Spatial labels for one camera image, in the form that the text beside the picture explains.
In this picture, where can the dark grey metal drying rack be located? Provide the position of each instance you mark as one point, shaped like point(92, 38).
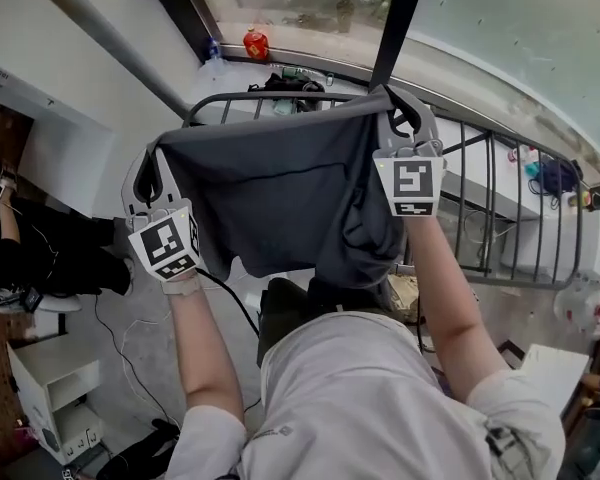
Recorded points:
point(240, 96)

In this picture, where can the dark grey garment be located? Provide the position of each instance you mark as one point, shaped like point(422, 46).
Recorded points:
point(280, 178)

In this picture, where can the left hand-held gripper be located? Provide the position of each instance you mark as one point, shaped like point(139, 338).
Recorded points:
point(165, 243)

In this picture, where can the person's dark shorts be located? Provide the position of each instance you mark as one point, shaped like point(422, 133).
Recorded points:
point(290, 308)

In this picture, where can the yellow green bottle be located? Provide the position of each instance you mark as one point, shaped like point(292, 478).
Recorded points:
point(580, 199)

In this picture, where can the blue cap bottle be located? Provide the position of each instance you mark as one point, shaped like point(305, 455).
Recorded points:
point(214, 50)

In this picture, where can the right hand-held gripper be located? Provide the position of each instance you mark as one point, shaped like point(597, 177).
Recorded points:
point(412, 183)

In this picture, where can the small red label bottle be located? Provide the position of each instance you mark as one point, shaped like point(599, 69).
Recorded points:
point(515, 155)

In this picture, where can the white shelf cabinet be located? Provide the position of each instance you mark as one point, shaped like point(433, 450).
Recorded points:
point(35, 368)

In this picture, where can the person's white shirt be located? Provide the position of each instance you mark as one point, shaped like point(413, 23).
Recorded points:
point(360, 403)

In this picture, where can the grey pipe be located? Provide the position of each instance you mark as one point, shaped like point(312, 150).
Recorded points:
point(105, 33)

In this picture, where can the teal object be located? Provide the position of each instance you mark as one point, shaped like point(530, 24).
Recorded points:
point(531, 170)

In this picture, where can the dark purple bag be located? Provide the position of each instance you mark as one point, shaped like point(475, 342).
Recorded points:
point(555, 178)

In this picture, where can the black window frame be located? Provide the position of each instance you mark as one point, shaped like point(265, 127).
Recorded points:
point(400, 18)

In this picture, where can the white watch band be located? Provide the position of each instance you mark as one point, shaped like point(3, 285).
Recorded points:
point(182, 287)

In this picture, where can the squat red bottle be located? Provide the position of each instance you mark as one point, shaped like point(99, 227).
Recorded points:
point(257, 43)

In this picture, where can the person's right forearm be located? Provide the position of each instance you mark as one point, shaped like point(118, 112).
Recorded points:
point(445, 308)

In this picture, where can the person's left forearm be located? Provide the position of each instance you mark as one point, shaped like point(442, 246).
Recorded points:
point(205, 348)

